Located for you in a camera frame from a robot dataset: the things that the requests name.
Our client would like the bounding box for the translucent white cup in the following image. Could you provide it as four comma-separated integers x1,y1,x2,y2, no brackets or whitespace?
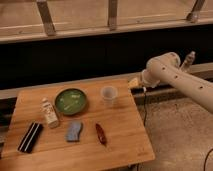
101,86,118,107

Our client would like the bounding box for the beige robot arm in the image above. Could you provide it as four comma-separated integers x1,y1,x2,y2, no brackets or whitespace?
128,52,213,114

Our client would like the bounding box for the green ceramic bowl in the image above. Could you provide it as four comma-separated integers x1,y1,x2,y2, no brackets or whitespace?
54,88,87,116

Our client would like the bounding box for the wooden table board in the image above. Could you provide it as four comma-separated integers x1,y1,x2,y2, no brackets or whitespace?
0,79,155,171

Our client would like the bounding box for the clear bottle in background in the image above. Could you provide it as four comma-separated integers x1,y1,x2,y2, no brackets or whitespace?
180,51,195,72

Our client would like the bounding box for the blue sponge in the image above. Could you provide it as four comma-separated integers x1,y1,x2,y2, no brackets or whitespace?
66,121,83,142

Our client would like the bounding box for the white plastic bottle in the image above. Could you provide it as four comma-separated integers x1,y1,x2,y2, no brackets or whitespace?
42,98,59,128

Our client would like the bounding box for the black striped box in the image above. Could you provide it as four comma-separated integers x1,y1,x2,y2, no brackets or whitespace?
18,122,43,153

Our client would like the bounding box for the black cable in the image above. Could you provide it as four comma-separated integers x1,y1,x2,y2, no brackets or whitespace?
142,90,148,128

